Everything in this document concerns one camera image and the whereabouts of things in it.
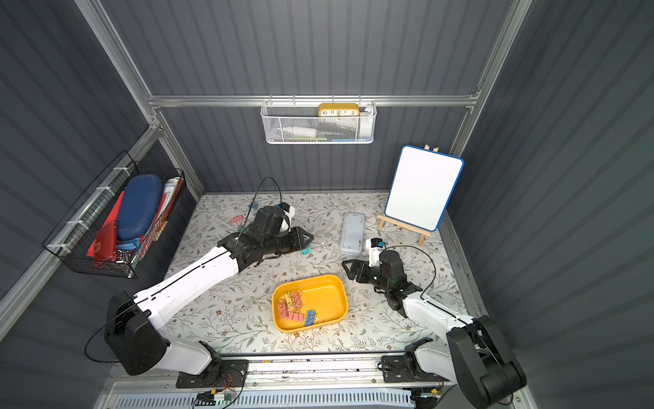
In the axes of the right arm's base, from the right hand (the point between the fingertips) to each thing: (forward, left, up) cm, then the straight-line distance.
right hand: (356, 262), depth 85 cm
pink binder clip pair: (-12, +22, -8) cm, 26 cm away
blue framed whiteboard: (+21, -23, +17) cm, 35 cm away
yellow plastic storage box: (-11, +16, -10) cm, 22 cm away
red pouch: (-8, +66, +22) cm, 70 cm away
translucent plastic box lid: (+18, 0, -8) cm, 19 cm away
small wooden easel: (+15, -27, -3) cm, 31 cm away
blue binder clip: (-16, +15, -9) cm, 24 cm away
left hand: (+1, +14, +12) cm, 18 cm away
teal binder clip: (-3, +16, +11) cm, 19 cm away
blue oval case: (+7, +65, +21) cm, 69 cm away
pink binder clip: (+27, +51, -10) cm, 58 cm away
